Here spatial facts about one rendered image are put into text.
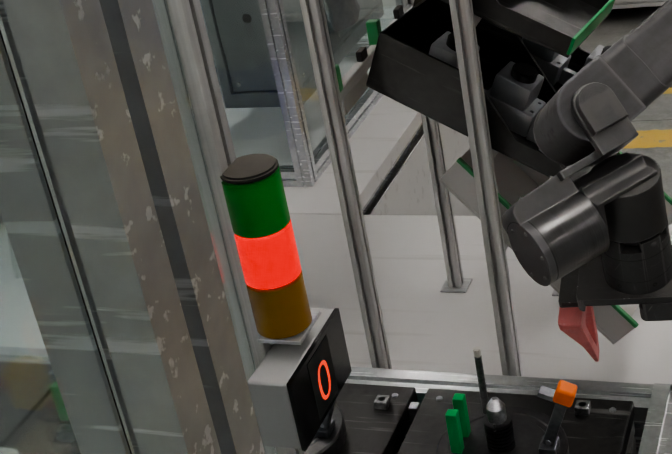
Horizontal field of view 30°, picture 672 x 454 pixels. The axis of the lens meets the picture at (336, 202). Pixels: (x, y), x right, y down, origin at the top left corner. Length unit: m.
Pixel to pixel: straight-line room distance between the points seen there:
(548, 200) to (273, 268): 0.24
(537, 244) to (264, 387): 0.27
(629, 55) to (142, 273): 0.82
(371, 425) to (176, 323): 1.20
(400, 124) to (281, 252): 1.47
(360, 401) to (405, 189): 1.03
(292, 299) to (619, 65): 0.33
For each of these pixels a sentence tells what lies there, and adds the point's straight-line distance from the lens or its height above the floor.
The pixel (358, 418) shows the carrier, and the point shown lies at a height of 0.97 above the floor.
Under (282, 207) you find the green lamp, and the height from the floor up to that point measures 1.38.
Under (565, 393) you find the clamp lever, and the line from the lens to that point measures 1.29.
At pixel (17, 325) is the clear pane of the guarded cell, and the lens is 0.24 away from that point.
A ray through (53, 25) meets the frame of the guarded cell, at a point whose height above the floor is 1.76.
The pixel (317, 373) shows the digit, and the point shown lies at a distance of 1.12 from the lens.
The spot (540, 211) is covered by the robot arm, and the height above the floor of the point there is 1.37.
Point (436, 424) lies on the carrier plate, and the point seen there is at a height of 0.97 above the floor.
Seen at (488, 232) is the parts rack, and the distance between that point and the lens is 1.45.
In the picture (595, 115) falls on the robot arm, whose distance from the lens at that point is 1.00.
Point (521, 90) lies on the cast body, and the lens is 1.43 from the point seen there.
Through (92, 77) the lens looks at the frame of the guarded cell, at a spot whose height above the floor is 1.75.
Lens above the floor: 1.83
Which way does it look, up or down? 26 degrees down
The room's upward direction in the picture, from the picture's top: 11 degrees counter-clockwise
